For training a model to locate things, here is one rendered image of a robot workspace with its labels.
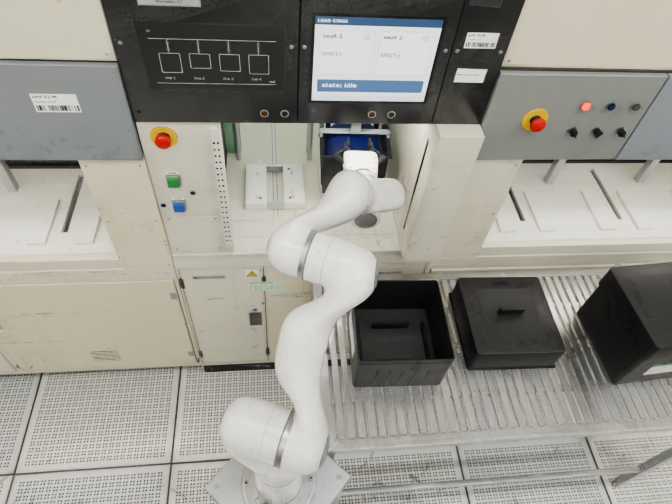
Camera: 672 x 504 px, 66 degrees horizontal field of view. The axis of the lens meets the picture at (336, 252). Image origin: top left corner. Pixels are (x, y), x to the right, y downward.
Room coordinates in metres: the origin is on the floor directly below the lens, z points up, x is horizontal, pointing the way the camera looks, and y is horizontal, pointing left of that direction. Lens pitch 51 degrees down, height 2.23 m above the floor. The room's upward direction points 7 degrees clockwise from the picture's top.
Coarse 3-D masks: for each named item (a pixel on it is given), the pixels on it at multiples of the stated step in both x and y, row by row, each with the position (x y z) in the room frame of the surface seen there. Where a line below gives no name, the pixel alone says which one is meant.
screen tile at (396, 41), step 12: (384, 36) 1.09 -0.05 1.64; (396, 36) 1.10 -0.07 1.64; (408, 36) 1.10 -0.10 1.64; (420, 36) 1.11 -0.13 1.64; (432, 36) 1.11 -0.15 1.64; (384, 48) 1.09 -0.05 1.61; (396, 48) 1.10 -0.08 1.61; (408, 48) 1.10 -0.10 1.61; (420, 48) 1.11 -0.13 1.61; (384, 60) 1.09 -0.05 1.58; (396, 60) 1.10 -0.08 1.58; (408, 60) 1.11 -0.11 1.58; (420, 60) 1.11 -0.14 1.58; (384, 72) 1.10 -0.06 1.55; (396, 72) 1.10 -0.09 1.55; (408, 72) 1.11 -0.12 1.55; (420, 72) 1.11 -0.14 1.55
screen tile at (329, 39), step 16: (320, 32) 1.07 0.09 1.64; (336, 32) 1.07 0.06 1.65; (352, 32) 1.08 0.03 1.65; (368, 32) 1.09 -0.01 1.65; (320, 48) 1.07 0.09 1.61; (336, 48) 1.07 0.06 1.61; (352, 48) 1.08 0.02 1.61; (368, 48) 1.09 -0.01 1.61; (320, 64) 1.07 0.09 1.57; (336, 64) 1.07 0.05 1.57; (352, 64) 1.08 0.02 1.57; (368, 64) 1.09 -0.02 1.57
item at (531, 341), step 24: (456, 288) 1.02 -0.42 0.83; (480, 288) 1.02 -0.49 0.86; (504, 288) 1.03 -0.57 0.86; (528, 288) 1.04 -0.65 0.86; (456, 312) 0.96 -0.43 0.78; (480, 312) 0.92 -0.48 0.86; (504, 312) 0.92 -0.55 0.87; (528, 312) 0.94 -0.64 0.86; (480, 336) 0.83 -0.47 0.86; (504, 336) 0.84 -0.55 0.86; (528, 336) 0.85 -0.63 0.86; (552, 336) 0.87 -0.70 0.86; (480, 360) 0.77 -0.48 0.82; (504, 360) 0.79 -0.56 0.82; (528, 360) 0.80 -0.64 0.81; (552, 360) 0.81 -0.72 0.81
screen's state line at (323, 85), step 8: (320, 80) 1.07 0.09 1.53; (328, 80) 1.07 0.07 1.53; (336, 80) 1.07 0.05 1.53; (344, 80) 1.08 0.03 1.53; (352, 80) 1.08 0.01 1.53; (360, 80) 1.09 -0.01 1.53; (368, 80) 1.09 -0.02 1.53; (376, 80) 1.09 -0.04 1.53; (384, 80) 1.10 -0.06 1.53; (392, 80) 1.10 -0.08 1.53; (320, 88) 1.07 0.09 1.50; (328, 88) 1.07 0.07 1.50; (336, 88) 1.07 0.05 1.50; (344, 88) 1.08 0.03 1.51; (352, 88) 1.08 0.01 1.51; (360, 88) 1.09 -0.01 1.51; (368, 88) 1.09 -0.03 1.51; (376, 88) 1.09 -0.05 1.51; (384, 88) 1.10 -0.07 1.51; (392, 88) 1.10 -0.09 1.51; (400, 88) 1.10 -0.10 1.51; (408, 88) 1.11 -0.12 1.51; (416, 88) 1.11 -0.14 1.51
